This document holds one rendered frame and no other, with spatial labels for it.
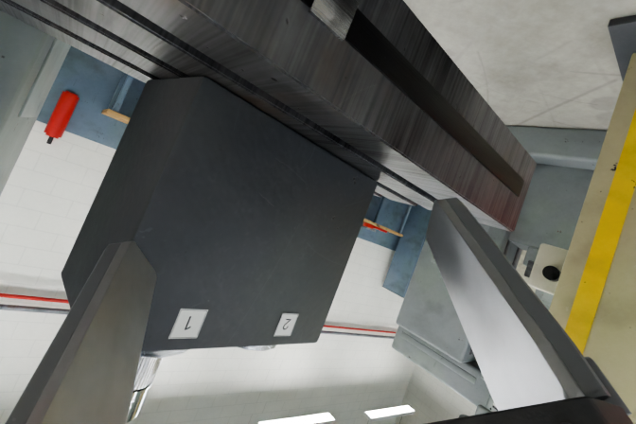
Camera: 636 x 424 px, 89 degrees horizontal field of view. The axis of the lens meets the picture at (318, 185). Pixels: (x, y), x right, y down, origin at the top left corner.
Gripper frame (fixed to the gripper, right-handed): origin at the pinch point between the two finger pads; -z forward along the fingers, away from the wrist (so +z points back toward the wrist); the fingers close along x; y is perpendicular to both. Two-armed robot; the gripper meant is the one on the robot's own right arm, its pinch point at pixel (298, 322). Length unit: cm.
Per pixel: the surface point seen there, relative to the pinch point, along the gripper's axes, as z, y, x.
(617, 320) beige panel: -31, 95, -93
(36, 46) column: -48, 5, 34
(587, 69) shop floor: -120, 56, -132
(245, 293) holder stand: -10.4, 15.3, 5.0
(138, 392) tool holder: -6.0, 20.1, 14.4
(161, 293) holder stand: -8.5, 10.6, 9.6
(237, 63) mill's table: -12.8, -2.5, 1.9
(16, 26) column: -48, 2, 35
